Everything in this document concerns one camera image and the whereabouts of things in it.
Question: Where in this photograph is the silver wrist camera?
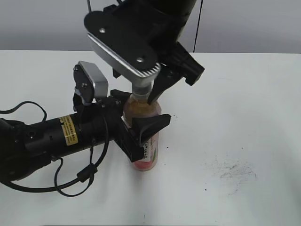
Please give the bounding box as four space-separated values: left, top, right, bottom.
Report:
73 61 108 106
84 11 161 87

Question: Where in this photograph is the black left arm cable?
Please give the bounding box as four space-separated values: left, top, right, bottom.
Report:
0 101 111 197

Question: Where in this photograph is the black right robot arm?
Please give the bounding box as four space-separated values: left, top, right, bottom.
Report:
111 0 205 104

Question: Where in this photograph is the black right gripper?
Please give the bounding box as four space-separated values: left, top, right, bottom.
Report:
111 4 205 105

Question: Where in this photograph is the white bottle cap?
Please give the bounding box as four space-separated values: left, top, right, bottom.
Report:
132 84 151 97

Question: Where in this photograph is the peach oolong tea bottle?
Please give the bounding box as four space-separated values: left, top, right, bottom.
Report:
123 92 162 170

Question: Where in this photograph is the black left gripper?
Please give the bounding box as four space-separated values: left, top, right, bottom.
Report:
73 89 171 162

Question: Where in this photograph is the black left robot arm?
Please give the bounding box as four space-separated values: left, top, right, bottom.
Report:
0 89 171 182

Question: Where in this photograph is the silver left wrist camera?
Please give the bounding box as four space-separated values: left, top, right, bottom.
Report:
73 61 108 106

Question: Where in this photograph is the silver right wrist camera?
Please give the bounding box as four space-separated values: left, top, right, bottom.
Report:
84 11 161 87

